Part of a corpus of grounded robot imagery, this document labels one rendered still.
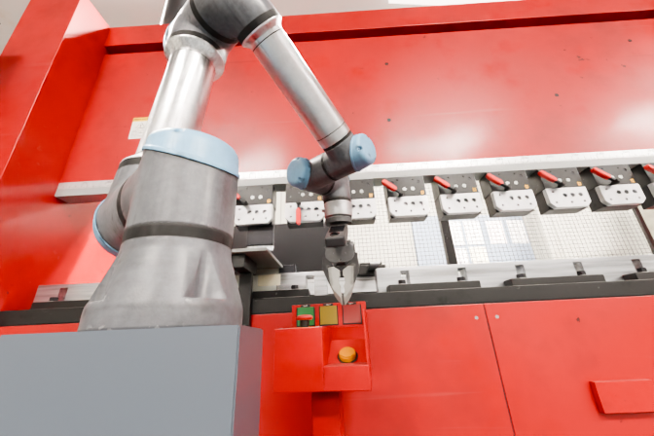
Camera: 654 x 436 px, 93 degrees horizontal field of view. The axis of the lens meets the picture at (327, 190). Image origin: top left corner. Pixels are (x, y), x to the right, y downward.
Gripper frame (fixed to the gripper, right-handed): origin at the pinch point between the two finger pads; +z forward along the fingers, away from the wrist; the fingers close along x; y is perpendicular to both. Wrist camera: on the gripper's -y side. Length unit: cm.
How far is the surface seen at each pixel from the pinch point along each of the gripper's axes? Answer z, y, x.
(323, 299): -0.5, 22.3, 8.1
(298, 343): 8.3, -5.9, 9.7
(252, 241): -23, 35, 36
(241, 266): -10.7, 9.8, 29.6
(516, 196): -34, 43, -65
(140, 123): -81, 32, 89
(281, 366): 12.6, -6.2, 13.3
